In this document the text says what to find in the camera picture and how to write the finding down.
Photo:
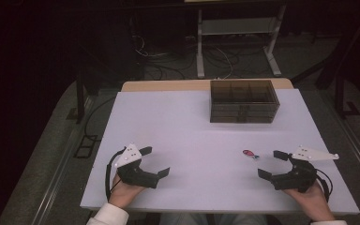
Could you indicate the wooden table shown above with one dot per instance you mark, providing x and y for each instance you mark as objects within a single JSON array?
[{"x": 168, "y": 85}]

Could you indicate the black floor frame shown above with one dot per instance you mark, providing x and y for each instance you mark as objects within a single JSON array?
[{"x": 86, "y": 146}]

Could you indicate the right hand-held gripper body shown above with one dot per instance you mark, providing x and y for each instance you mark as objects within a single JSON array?
[{"x": 300, "y": 178}]

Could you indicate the dark transparent drawer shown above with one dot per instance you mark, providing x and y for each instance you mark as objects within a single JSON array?
[{"x": 231, "y": 107}]

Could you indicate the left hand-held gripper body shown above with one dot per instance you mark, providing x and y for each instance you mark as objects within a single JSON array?
[{"x": 132, "y": 175}]

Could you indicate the person's right hand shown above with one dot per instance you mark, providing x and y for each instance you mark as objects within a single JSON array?
[{"x": 315, "y": 203}]

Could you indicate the person's left hand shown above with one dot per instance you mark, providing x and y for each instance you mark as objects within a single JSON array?
[{"x": 123, "y": 193}]

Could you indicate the small red and blue trinket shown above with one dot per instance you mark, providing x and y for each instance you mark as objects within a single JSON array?
[{"x": 249, "y": 153}]

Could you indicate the dark transparent drawer box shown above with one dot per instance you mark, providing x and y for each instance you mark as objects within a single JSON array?
[{"x": 242, "y": 93}]

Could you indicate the white metal stand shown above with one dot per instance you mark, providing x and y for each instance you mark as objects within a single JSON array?
[{"x": 237, "y": 26}]

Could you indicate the metal floor rail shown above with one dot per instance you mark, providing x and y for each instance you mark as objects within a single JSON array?
[
  {"x": 356, "y": 140},
  {"x": 61, "y": 162}
]

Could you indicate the black metal stand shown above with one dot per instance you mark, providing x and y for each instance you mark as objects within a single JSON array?
[
  {"x": 340, "y": 68},
  {"x": 80, "y": 93}
]

